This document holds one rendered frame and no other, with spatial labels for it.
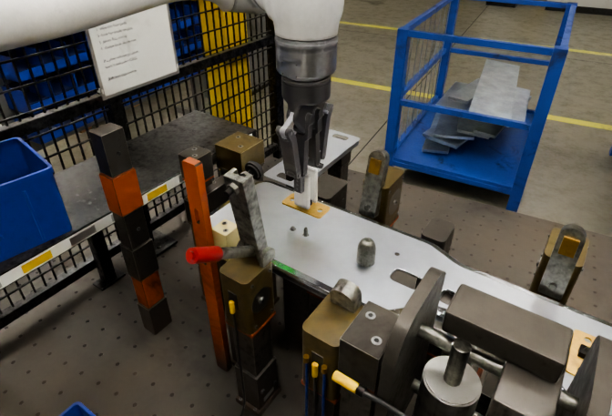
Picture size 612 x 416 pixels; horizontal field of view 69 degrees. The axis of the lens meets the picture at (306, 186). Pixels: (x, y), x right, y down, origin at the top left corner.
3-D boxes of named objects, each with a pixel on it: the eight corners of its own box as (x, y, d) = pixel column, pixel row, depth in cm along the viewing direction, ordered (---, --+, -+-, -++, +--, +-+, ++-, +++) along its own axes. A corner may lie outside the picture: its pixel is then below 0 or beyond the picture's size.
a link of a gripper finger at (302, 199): (311, 174, 75) (308, 176, 74) (310, 208, 79) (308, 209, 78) (296, 168, 76) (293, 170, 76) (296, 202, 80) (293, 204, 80)
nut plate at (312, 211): (331, 208, 80) (331, 203, 79) (320, 219, 77) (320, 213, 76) (292, 193, 84) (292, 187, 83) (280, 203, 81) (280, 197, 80)
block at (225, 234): (253, 360, 96) (239, 224, 76) (242, 371, 93) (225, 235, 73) (241, 351, 97) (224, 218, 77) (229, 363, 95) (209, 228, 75)
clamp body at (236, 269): (282, 392, 90) (276, 259, 71) (250, 432, 83) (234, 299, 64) (257, 375, 93) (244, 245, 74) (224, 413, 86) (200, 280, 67)
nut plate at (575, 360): (574, 329, 66) (576, 323, 65) (603, 341, 64) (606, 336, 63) (563, 370, 60) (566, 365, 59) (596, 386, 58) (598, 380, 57)
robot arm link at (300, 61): (260, 35, 63) (263, 76, 66) (315, 46, 59) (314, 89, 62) (298, 23, 69) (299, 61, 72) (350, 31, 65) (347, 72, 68)
